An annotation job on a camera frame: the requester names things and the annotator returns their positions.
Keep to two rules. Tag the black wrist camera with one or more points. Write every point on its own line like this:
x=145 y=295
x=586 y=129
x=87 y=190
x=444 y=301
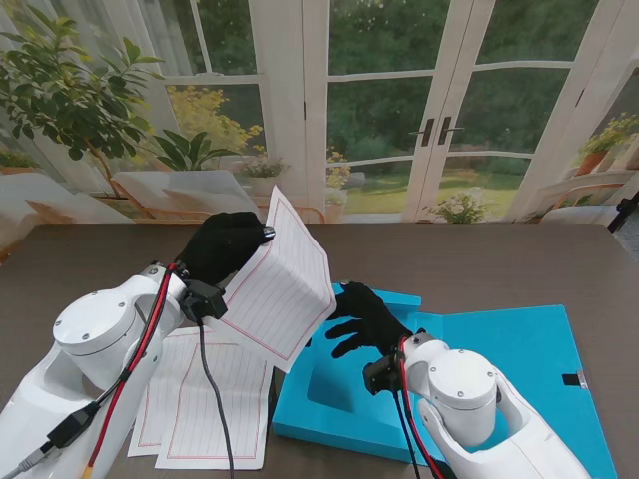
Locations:
x=382 y=374
x=202 y=299

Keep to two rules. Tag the printed garden window backdrop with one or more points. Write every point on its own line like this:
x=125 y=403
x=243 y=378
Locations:
x=379 y=100

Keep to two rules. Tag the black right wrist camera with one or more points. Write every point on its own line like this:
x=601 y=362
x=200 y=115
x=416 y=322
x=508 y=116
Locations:
x=382 y=374

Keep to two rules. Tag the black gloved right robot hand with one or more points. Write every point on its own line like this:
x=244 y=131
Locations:
x=369 y=319

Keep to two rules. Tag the blue plastic file box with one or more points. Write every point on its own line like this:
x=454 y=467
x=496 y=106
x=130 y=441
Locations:
x=499 y=359

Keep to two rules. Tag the black tripod stand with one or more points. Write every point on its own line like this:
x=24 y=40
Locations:
x=624 y=212

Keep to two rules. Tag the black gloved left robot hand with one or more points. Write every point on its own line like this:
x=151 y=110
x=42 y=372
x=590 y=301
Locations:
x=219 y=244

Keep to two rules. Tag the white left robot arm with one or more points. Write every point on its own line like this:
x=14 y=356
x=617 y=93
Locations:
x=100 y=339

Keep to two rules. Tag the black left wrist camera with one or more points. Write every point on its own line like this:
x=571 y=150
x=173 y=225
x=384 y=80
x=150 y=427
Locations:
x=202 y=299

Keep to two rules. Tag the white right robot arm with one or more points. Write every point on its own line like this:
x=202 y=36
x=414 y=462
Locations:
x=459 y=389

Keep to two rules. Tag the red-lined white paper sheet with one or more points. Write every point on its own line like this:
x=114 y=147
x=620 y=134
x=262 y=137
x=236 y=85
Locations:
x=244 y=399
x=160 y=389
x=284 y=289

